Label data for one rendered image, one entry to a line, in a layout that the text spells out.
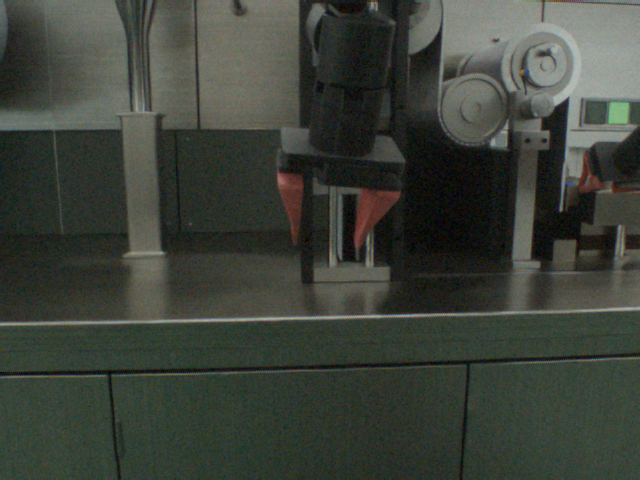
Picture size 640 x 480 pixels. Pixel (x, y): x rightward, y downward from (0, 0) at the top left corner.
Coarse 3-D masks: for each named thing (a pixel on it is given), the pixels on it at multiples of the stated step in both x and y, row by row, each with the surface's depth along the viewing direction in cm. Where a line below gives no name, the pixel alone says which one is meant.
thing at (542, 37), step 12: (528, 36) 93; (540, 36) 93; (552, 36) 93; (516, 48) 93; (528, 48) 93; (564, 48) 94; (516, 60) 94; (516, 72) 94; (516, 84) 95; (528, 84) 94; (564, 84) 95; (552, 96) 95
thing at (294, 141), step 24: (336, 96) 42; (360, 96) 43; (312, 120) 45; (336, 120) 43; (360, 120) 43; (288, 144) 45; (312, 144) 45; (336, 144) 44; (360, 144) 44; (384, 144) 48; (384, 168) 45
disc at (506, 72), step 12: (540, 24) 93; (552, 24) 93; (516, 36) 93; (564, 36) 94; (576, 48) 94; (504, 60) 94; (576, 60) 95; (504, 72) 94; (576, 72) 95; (504, 84) 95; (564, 96) 96
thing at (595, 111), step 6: (588, 102) 129; (594, 102) 129; (600, 102) 129; (588, 108) 129; (594, 108) 129; (600, 108) 129; (588, 114) 129; (594, 114) 130; (600, 114) 130; (588, 120) 130; (594, 120) 130; (600, 120) 130
